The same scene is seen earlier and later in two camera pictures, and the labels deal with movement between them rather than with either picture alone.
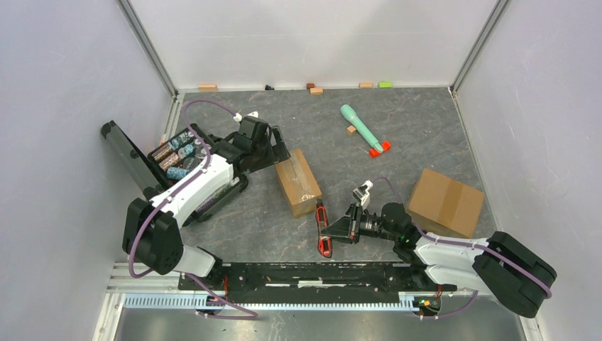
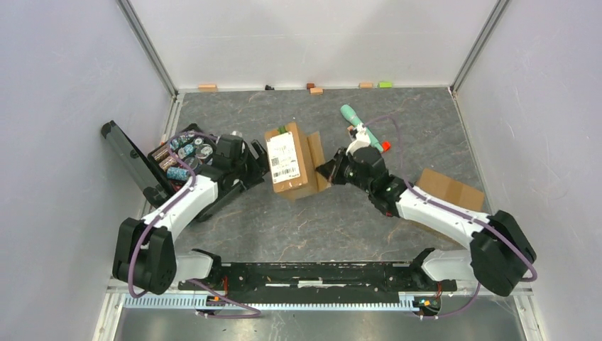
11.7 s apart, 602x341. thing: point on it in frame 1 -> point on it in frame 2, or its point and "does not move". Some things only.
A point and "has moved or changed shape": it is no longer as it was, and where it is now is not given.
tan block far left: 207,87 does not move
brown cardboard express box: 299,184 has moved or changed shape
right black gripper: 346,229 -> 331,169
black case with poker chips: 169,160 does not move
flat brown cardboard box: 447,201 does not move
